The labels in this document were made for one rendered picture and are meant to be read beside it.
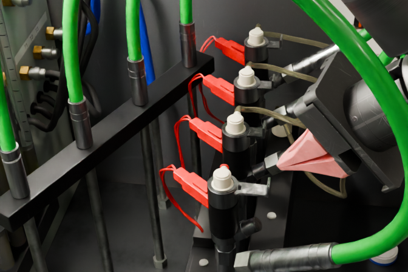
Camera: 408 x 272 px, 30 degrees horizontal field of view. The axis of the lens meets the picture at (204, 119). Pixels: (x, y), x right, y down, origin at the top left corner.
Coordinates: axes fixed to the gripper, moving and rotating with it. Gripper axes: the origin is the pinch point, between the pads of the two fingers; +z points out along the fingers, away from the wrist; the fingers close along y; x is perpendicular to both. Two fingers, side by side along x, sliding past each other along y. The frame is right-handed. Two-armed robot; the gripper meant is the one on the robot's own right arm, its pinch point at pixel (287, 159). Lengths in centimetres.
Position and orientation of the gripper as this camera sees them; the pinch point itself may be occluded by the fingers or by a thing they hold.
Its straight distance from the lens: 66.1
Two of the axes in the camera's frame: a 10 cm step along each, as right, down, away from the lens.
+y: -6.7, -7.2, -1.9
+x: -4.2, 5.7, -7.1
